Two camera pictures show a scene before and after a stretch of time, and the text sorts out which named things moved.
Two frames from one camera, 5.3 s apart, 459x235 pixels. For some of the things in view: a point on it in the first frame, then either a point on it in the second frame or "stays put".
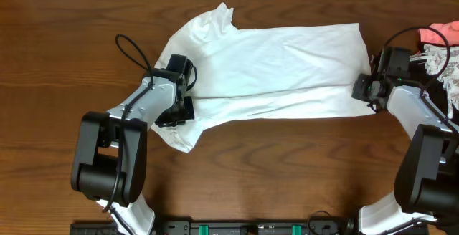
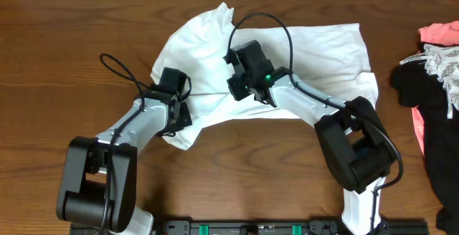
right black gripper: (363, 92) → (237, 87)
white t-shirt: (244, 72) stays put
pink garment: (450, 29) stays put
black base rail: (231, 226) stays put
